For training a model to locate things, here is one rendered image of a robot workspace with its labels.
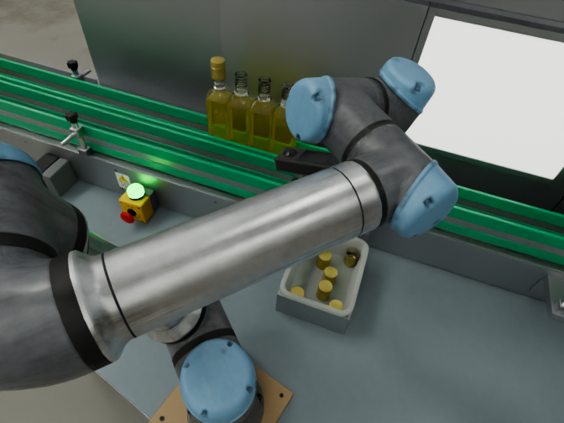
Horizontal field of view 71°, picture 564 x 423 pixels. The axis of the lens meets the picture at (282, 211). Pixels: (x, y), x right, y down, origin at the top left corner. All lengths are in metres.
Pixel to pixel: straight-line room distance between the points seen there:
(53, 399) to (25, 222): 1.48
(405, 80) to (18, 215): 0.43
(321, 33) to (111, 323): 0.81
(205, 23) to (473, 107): 0.70
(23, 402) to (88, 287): 1.57
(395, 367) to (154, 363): 0.53
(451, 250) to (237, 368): 0.64
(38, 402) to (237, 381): 1.28
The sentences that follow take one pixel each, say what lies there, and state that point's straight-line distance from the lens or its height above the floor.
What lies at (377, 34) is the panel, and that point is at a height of 1.24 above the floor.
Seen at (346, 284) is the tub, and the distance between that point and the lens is 1.02.
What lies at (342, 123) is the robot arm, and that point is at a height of 1.37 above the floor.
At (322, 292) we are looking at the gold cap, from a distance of 0.95.
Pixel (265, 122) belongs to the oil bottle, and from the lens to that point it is 0.98.
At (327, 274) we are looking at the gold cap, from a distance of 0.97.
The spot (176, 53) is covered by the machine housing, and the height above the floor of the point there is 1.06.
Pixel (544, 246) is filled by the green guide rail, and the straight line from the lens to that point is 1.10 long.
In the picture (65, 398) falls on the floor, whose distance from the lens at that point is 1.83.
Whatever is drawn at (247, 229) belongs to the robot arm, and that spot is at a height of 1.37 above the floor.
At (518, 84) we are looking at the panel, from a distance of 1.01.
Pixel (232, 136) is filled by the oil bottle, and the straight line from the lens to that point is 1.05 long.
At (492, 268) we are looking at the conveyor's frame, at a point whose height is 0.82.
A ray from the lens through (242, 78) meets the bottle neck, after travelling 0.96.
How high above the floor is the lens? 1.63
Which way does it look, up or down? 49 degrees down
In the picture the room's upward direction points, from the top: 6 degrees clockwise
